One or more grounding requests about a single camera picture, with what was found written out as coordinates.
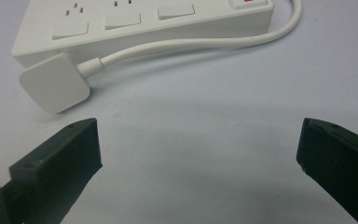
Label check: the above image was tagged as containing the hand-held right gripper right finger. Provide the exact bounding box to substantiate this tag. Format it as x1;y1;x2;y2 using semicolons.
296;117;358;224

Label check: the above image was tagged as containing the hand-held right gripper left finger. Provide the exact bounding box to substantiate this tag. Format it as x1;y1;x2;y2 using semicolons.
0;118;103;224

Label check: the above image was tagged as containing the white power plug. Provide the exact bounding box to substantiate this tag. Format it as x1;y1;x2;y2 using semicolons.
19;51;91;115

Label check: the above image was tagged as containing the white power strip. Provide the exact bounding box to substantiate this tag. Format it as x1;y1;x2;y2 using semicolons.
11;0;275;69

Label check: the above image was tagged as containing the white power cable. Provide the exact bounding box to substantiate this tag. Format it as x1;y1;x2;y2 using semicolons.
76;0;303;79

